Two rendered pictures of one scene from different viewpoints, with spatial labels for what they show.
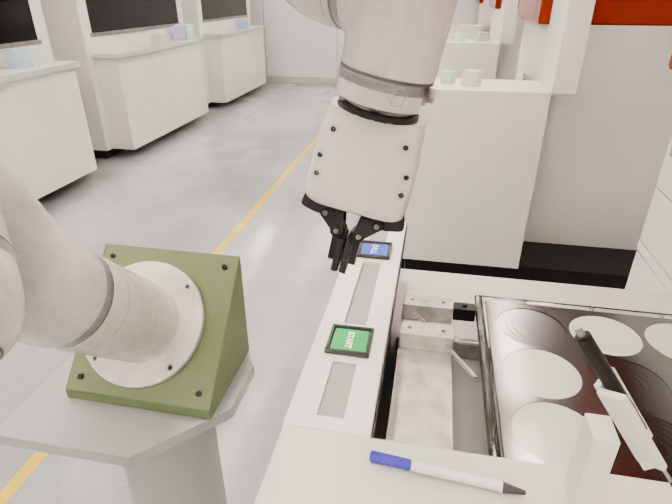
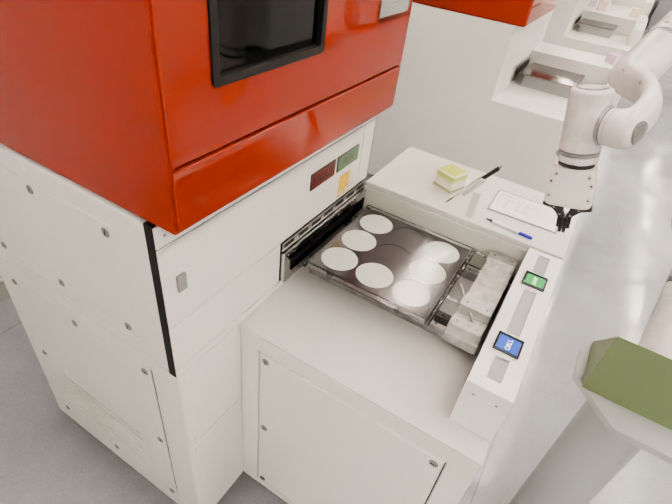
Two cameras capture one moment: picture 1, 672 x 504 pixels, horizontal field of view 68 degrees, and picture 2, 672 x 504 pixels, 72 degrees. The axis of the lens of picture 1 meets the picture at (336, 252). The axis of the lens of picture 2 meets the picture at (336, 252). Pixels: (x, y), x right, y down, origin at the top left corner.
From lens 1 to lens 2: 1.61 m
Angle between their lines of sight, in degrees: 113
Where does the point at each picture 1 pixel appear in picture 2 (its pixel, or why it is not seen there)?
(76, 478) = not seen: outside the picture
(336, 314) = (541, 299)
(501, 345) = (437, 288)
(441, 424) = (482, 277)
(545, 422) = (443, 255)
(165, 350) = not seen: hidden behind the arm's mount
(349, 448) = (538, 244)
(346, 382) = (536, 267)
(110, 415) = not seen: hidden behind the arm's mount
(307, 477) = (552, 242)
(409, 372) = (489, 302)
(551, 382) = (426, 266)
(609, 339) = (375, 272)
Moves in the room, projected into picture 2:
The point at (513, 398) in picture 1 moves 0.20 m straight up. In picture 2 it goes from (450, 266) to (470, 206)
